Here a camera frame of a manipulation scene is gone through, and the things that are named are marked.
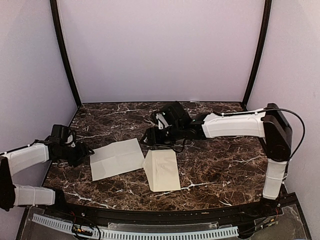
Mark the spare white paper sheet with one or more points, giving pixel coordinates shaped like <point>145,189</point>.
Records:
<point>116,158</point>

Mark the black corner frame post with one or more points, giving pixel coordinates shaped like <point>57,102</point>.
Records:
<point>258,53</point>
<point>63,51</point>

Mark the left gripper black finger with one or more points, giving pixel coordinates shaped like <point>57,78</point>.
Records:
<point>87,150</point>
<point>85,158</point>

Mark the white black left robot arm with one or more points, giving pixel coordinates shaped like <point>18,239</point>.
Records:
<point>61,144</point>

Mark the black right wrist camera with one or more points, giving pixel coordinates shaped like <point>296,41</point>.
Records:
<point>158,120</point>

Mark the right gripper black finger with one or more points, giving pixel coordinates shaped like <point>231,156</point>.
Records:
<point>147,135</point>
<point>145,140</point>

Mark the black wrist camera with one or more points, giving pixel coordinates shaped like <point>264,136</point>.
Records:
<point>158,120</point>
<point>71,139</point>

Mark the black left corner frame post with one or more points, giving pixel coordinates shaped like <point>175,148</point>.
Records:
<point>63,51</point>

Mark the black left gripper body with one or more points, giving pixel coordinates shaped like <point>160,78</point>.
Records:
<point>80,154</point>

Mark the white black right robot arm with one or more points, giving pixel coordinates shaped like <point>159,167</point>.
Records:
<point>173,123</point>

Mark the white slotted cable duct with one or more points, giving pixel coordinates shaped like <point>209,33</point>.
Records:
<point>117,231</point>

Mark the cream paper envelope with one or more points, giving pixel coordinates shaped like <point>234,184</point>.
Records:
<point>161,169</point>

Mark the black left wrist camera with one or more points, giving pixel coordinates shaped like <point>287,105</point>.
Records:
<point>71,139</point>

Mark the black right corner frame post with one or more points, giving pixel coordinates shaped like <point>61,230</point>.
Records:
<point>258,53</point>

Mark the black front table rail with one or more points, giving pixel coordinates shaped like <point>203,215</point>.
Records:
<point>225,215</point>

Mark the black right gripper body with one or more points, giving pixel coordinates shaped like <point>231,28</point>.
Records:
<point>166,138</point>

